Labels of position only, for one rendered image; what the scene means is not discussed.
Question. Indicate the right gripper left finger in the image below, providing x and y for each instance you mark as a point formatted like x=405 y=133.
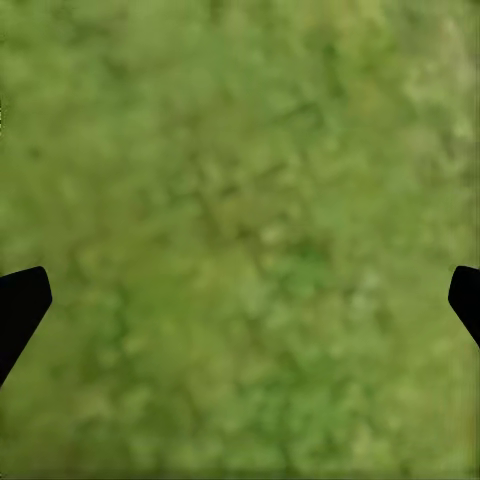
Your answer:
x=24 y=298

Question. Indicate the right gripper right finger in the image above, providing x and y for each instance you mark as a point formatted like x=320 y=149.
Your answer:
x=464 y=297

